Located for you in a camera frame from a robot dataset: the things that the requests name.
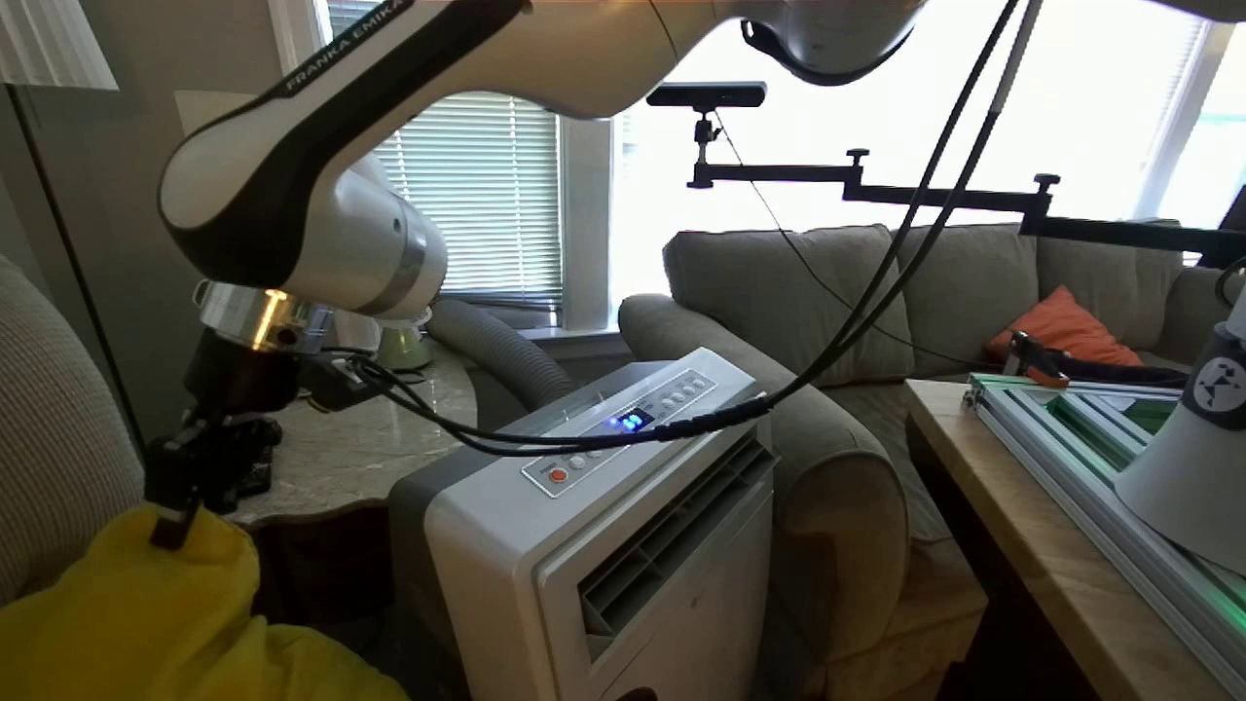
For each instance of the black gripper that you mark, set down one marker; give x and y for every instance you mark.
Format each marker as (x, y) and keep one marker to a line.
(240, 376)

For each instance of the yellow cloth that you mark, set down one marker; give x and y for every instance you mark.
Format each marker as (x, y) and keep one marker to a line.
(130, 625)

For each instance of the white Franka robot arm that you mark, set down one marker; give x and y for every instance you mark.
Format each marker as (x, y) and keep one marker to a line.
(391, 77)

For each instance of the beige ribbed armchair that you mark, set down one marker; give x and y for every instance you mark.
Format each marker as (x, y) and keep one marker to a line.
(53, 441)

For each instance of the marble side table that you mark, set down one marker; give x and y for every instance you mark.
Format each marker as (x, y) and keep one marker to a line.
(365, 447)

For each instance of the small white green lamp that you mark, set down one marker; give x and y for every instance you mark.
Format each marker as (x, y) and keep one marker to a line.
(408, 349)

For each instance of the white portable air conditioner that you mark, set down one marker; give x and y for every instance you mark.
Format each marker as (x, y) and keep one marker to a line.
(519, 547)

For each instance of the dark grey upholstered chair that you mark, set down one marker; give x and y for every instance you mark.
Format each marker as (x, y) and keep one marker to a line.
(507, 351)

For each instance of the white window blinds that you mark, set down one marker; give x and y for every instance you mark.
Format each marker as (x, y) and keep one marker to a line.
(494, 197)

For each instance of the grey fabric sofa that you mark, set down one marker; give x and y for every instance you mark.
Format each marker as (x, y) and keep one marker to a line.
(779, 298)

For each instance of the wooden table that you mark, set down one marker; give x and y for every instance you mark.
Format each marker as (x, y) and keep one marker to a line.
(1026, 518)

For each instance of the orange cushion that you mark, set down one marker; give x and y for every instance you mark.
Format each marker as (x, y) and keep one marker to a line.
(1066, 332)

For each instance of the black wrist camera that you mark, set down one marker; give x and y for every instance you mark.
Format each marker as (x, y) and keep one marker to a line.
(343, 379)

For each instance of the black stereo camera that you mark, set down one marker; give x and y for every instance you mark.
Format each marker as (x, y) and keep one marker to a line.
(708, 93)

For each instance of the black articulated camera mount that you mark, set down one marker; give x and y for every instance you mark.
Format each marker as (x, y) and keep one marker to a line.
(938, 197)

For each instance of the green white aluminium frame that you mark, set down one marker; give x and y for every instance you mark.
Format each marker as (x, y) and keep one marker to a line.
(1078, 441)

